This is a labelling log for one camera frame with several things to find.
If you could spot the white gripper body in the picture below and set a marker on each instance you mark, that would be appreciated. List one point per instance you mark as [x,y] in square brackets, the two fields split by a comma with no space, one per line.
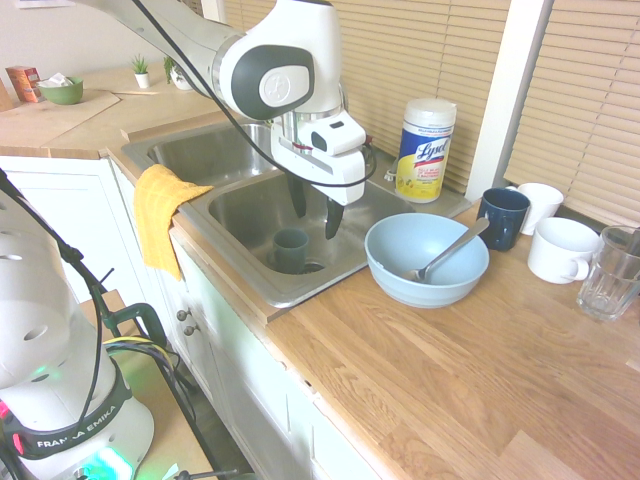
[325,167]

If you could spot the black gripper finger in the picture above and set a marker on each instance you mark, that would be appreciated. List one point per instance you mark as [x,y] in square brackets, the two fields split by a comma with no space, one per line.
[299,197]
[333,220]

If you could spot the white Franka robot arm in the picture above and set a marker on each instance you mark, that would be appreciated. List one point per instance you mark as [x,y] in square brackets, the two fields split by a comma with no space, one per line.
[280,75]

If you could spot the stainless steel double sink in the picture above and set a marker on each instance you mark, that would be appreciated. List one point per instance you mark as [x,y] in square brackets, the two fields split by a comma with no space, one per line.
[250,200]

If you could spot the metal spoon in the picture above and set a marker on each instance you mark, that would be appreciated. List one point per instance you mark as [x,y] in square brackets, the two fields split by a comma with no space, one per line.
[447,252]

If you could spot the dark green cup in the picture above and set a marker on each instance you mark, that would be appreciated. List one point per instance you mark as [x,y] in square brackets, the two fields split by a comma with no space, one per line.
[290,250]

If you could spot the Lysol wipes canister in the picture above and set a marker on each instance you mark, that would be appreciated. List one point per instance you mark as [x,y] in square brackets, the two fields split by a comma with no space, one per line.
[424,150]

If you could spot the light blue bowl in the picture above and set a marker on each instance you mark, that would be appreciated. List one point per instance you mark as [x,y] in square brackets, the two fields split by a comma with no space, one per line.
[426,260]

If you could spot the wooden window blind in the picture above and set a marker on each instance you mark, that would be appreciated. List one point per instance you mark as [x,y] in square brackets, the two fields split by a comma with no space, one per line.
[582,100]
[400,60]

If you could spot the yellow dish cloth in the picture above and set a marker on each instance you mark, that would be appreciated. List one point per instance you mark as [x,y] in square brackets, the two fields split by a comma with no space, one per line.
[160,215]

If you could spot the round cabinet knob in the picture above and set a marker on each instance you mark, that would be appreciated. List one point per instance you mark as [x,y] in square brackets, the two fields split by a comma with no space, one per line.
[183,314]
[189,330]

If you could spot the dark blue mug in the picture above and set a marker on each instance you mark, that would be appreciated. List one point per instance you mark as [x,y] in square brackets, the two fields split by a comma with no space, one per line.
[504,219]

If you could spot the leafy potted plant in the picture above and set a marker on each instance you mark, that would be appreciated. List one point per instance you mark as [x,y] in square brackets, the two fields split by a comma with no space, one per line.
[176,72]

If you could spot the small potted plant white pot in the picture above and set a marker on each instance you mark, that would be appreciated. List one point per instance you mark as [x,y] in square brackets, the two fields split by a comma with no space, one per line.
[142,72]

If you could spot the green clamp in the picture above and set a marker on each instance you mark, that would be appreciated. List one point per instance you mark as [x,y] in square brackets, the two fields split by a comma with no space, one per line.
[131,320]

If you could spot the tall white mug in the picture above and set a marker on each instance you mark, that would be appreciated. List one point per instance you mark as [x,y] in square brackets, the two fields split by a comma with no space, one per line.
[541,205]

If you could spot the wide white mug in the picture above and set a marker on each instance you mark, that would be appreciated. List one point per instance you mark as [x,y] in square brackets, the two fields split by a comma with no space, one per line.
[562,250]

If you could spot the wooden cutting board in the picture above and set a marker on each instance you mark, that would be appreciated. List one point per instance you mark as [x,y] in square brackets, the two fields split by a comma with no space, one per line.
[60,112]

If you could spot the green bowl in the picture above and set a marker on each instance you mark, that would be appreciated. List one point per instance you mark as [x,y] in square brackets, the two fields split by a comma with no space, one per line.
[62,91]

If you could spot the white crumpled tissue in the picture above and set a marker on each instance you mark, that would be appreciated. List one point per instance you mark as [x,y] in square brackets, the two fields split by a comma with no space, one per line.
[56,80]

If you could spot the clear drinking glass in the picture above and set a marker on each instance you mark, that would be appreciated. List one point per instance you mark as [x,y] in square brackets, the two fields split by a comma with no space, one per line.
[609,272]

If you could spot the orange box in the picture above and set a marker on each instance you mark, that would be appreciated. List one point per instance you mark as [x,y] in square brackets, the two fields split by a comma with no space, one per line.
[24,82]

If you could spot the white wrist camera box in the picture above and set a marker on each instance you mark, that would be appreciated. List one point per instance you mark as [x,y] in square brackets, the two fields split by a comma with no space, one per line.
[340,135]

